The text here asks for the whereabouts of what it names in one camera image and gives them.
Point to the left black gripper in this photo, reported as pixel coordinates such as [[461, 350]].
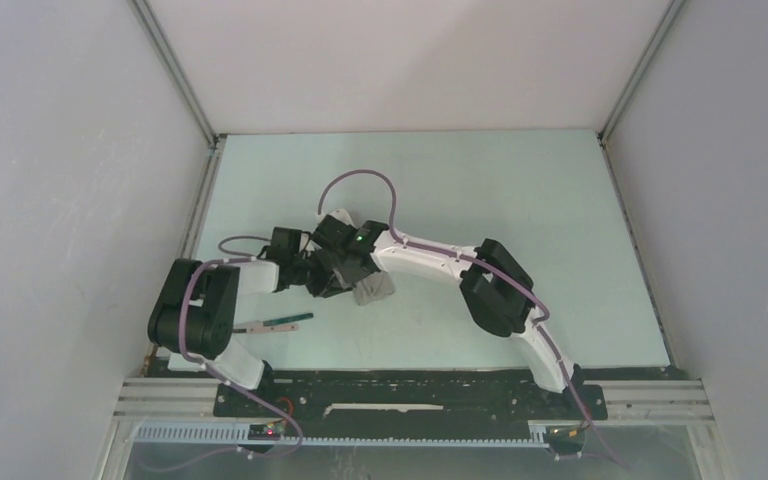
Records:
[[326, 283]]

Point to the left aluminium frame post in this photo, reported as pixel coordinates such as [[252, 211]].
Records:
[[157, 37]]

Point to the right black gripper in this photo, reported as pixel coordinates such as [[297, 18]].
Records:
[[345, 278]]

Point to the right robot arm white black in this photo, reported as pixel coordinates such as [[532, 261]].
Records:
[[498, 292]]

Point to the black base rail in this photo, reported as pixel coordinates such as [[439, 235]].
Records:
[[498, 405]]

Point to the right aluminium frame post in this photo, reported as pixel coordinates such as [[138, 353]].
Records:
[[646, 59]]

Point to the grey cloth napkin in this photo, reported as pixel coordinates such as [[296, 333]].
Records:
[[367, 285]]

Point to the white slotted cable duct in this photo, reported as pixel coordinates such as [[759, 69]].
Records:
[[245, 434]]

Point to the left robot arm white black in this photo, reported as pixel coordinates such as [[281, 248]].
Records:
[[194, 313]]

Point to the aluminium frame post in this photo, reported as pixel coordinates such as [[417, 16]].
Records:
[[646, 59], [157, 37]]

